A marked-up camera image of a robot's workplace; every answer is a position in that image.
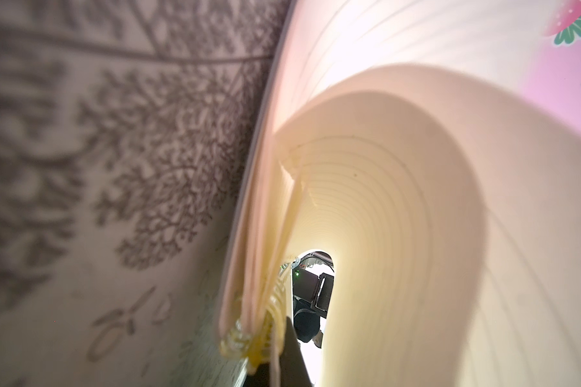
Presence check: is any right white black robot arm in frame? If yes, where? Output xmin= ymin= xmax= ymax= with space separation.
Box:
xmin=292 ymin=250 xmax=335 ymax=319

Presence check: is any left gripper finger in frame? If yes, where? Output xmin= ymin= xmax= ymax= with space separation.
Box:
xmin=266 ymin=318 xmax=312 ymax=387

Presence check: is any white spiral notebook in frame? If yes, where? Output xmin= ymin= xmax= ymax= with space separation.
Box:
xmin=217 ymin=1 xmax=581 ymax=386

